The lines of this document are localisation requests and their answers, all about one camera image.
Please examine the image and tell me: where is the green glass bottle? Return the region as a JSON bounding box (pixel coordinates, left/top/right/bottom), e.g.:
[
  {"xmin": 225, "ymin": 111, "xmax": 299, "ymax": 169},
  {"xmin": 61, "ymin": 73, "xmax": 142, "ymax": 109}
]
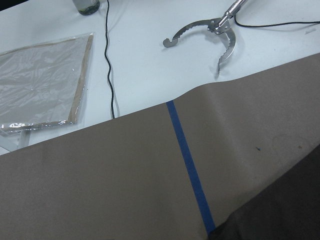
[{"xmin": 72, "ymin": 0, "xmax": 101, "ymax": 16}]

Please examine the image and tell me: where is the black power cable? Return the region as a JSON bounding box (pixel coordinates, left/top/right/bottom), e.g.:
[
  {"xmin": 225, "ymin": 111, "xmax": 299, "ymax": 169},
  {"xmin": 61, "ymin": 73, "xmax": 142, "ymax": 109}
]
[{"xmin": 103, "ymin": 0, "xmax": 117, "ymax": 120}]

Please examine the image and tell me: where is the plastic bagged cardboard sheet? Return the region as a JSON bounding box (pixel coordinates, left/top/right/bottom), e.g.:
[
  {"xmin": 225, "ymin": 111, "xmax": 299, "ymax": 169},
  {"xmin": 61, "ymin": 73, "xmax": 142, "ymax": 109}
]
[{"xmin": 0, "ymin": 32, "xmax": 95, "ymax": 132}]

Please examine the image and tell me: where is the silver reacher grabber tool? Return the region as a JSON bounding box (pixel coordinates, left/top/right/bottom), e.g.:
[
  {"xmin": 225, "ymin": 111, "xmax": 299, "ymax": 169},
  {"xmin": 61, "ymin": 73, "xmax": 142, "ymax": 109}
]
[{"xmin": 162, "ymin": 0, "xmax": 247, "ymax": 76}]

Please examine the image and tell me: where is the brown t-shirt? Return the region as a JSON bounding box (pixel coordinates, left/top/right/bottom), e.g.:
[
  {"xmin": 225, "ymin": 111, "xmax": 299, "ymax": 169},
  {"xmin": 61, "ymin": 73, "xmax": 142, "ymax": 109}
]
[{"xmin": 208, "ymin": 147, "xmax": 320, "ymax": 240}]

